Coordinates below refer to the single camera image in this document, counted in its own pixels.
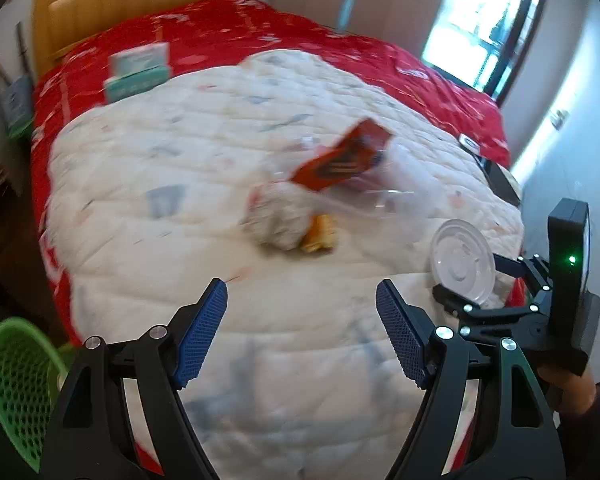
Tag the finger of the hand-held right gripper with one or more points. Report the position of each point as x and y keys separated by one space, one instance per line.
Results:
x=485 y=312
x=525 y=270

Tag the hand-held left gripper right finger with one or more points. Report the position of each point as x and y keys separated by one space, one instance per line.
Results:
x=400 y=340

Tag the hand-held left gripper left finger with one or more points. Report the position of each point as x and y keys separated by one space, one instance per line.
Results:
x=202 y=332

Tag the clear round plastic lid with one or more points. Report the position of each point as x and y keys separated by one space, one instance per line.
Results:
x=462 y=260

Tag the orange snack piece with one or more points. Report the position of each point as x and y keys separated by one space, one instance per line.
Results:
x=320 y=235

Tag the white paper ball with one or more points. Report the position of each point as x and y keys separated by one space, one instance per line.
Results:
x=277 y=215

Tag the clear plastic food container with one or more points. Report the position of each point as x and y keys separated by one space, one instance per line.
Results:
x=385 y=197

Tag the green perforated plastic basket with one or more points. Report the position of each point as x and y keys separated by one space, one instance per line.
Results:
x=20 y=385

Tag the red snack wrapper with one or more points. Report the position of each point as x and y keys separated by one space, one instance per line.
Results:
x=342 y=157

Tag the person's right hand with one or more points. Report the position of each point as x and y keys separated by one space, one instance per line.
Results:
x=572 y=392

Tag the black device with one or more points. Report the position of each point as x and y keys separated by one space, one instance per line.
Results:
x=500 y=180

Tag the small black white gadget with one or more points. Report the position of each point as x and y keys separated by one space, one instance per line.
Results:
x=468 y=143

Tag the white quilted blanket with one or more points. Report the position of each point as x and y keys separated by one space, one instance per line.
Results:
x=180 y=185

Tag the window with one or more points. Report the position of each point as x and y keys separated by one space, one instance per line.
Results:
x=485 y=25

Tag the white teal tissue pack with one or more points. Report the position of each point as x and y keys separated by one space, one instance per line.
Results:
x=140 y=57

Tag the blue paper bag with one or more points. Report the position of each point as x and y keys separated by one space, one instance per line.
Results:
x=16 y=102

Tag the red printed bed cover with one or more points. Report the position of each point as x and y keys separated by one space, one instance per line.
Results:
x=280 y=30

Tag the wall switch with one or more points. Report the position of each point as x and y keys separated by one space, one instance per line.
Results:
x=560 y=119

